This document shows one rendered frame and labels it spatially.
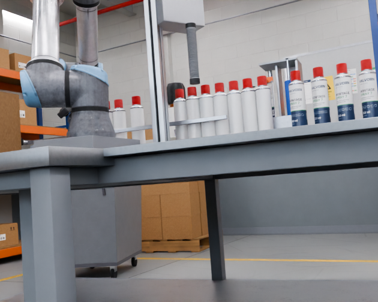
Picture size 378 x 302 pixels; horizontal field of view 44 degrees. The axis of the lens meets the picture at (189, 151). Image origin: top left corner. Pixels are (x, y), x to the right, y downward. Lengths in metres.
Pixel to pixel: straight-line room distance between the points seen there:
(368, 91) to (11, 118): 1.25
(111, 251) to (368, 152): 3.16
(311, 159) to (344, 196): 5.07
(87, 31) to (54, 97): 0.42
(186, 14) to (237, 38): 5.01
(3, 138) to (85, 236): 2.28
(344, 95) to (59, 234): 0.99
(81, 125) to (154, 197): 3.92
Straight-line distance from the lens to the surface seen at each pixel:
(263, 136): 0.97
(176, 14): 1.68
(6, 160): 1.09
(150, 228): 5.38
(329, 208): 6.11
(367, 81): 1.59
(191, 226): 5.16
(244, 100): 1.65
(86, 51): 1.89
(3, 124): 1.84
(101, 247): 3.97
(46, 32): 1.60
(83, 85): 1.48
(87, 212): 3.96
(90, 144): 1.37
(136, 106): 1.81
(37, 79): 1.50
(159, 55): 1.64
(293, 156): 1.00
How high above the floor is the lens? 0.73
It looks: 4 degrees up
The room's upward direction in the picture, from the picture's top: 4 degrees counter-clockwise
